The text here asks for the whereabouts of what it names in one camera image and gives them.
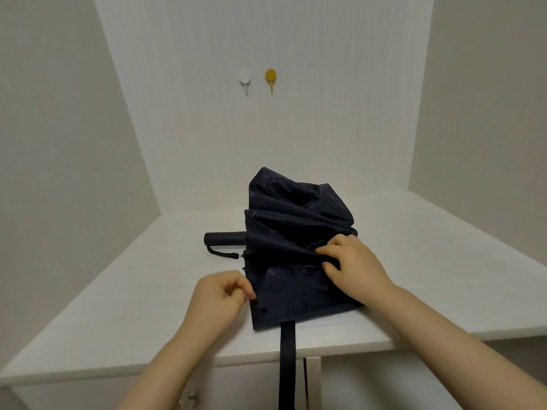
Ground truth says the person's left hand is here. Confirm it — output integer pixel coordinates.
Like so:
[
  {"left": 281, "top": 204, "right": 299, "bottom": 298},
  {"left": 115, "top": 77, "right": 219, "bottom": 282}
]
[{"left": 181, "top": 270, "right": 257, "bottom": 339}]

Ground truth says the person's right hand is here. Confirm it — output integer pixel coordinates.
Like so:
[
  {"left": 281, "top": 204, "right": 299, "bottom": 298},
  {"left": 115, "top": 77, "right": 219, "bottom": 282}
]
[{"left": 315, "top": 234, "right": 397, "bottom": 304}]

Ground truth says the navy blue folding umbrella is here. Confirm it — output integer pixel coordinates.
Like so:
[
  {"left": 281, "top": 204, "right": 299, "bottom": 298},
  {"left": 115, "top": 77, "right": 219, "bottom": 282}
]
[{"left": 204, "top": 167, "right": 364, "bottom": 410}]

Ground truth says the person's right forearm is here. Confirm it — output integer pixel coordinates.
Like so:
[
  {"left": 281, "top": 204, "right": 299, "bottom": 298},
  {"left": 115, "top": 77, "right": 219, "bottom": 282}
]
[{"left": 375, "top": 286, "right": 547, "bottom": 410}]

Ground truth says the person's left forearm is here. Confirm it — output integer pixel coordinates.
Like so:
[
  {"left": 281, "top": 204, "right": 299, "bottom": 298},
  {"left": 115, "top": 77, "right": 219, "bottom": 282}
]
[{"left": 115, "top": 325, "right": 223, "bottom": 410}]

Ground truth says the white table leg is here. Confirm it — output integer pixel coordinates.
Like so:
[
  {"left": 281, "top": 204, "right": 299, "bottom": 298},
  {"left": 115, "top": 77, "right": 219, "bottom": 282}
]
[{"left": 305, "top": 357, "right": 322, "bottom": 410}]

